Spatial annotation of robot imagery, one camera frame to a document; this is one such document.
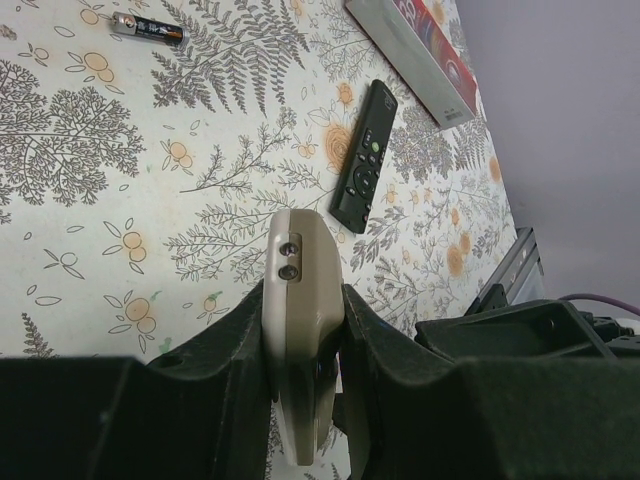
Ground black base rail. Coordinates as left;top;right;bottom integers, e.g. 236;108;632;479
465;227;546;315

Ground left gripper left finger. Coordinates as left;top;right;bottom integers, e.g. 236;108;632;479
1;287;271;479

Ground black TV remote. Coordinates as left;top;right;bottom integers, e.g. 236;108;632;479
329;79;398;234

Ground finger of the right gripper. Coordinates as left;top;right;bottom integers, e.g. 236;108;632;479
415;300;614;360

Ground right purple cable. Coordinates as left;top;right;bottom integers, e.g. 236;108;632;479
557;292;640;321

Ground red toothpaste box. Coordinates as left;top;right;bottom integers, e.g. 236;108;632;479
345;0;477;129

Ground black AAA battery centre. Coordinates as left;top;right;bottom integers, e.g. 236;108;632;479
111;12;188;46

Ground floral patterned table mat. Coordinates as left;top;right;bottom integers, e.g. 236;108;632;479
1;1;516;364

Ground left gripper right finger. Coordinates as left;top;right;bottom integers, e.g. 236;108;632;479
333;286;639;479

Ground white air conditioner remote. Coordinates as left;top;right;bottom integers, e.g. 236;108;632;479
261;209;345;466

